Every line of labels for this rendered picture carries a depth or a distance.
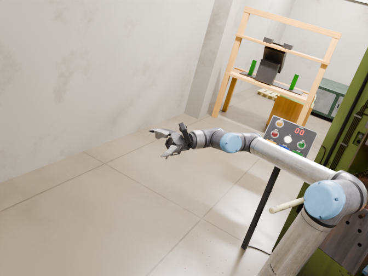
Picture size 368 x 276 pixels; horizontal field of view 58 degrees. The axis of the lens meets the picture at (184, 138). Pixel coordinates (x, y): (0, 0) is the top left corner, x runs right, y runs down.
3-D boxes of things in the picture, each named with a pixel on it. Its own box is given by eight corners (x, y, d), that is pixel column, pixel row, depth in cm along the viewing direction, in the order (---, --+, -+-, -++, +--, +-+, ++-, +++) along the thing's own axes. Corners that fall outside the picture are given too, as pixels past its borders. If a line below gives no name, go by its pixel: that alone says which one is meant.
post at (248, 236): (243, 249, 289) (291, 139, 246) (240, 246, 291) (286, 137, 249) (246, 248, 291) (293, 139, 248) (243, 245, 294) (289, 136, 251)
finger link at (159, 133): (146, 137, 155) (165, 144, 156) (149, 128, 151) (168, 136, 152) (148, 133, 157) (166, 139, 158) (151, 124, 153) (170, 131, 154)
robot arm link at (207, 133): (227, 128, 162) (215, 126, 170) (206, 131, 155) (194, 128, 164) (227, 147, 164) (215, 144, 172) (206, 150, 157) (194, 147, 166)
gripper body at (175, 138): (168, 156, 154) (191, 153, 160) (174, 144, 148) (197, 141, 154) (162, 143, 158) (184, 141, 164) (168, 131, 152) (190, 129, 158)
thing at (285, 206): (272, 216, 237) (275, 210, 235) (266, 211, 241) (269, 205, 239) (306, 204, 265) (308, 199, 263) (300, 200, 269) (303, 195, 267)
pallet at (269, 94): (267, 88, 914) (268, 85, 910) (293, 98, 887) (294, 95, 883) (256, 94, 823) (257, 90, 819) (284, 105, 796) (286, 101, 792)
